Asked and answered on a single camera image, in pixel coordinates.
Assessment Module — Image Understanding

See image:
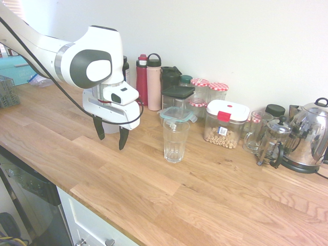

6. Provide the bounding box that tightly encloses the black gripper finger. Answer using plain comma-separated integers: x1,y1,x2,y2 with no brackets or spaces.
118,126,130,151
92,116,106,140

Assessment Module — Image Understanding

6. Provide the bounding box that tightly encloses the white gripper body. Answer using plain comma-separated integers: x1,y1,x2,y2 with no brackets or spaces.
81,89,141,131

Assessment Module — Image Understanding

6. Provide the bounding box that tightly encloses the red water bottle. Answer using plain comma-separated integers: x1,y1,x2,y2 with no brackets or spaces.
135,54,149,107

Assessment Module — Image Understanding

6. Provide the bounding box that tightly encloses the pink water bottle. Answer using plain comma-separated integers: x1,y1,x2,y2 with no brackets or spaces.
146,53,162,111

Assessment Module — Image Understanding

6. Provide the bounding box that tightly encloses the clear drinking glass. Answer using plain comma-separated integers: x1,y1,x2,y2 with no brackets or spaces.
162,119,191,164

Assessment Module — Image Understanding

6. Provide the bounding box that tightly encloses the glass container with teal lid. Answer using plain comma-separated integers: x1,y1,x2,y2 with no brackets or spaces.
160,107,198,126

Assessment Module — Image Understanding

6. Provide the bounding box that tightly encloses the black shaker bottle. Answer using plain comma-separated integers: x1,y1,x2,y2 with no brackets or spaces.
160,66,182,90

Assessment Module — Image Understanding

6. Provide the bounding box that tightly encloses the square container with black lid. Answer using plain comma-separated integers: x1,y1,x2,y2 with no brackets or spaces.
161,85,196,111

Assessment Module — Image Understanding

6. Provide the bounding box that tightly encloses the clear plastic bag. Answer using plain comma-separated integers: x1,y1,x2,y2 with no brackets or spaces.
27,73,53,88

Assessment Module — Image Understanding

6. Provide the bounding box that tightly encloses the glass jar with green lid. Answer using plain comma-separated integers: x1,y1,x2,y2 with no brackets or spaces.
179,74,193,88

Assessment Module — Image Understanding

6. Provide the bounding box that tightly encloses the small jar with checkered lid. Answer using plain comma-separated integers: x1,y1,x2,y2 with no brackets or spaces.
189,98,208,118

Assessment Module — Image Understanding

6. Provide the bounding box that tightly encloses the white cabinet drawer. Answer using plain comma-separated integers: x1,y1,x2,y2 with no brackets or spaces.
56,187,140,246

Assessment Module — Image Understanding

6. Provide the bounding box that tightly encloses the jar with red checkered lid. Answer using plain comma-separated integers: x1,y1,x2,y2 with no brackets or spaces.
190,78,210,102
208,81,229,103

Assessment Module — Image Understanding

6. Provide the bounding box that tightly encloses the black dishwasher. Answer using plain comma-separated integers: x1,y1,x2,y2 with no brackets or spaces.
0,146,74,246

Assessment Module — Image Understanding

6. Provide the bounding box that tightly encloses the grey plastic basket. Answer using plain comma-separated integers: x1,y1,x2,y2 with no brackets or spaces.
0,75,21,109

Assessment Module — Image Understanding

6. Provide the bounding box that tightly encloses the cereal container with white lid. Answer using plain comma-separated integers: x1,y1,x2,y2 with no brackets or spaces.
203,99,251,150

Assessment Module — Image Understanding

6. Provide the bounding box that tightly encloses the clear glass mug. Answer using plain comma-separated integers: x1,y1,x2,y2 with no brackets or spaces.
242,110,274,154

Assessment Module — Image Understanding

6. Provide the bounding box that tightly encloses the glass French press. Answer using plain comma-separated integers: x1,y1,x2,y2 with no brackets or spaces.
257,115,293,169

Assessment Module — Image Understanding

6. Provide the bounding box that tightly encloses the jar with black lid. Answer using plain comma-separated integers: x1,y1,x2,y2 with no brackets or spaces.
265,104,286,121

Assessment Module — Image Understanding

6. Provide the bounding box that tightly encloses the shiny steel electric kettle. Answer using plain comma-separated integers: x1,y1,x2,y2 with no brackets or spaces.
280,97,328,174

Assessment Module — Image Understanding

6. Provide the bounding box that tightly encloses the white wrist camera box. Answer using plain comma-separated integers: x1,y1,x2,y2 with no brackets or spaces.
101,81,140,106

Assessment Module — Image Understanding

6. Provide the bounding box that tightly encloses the metal drawer handle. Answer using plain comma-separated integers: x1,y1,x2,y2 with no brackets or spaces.
76,237,116,246

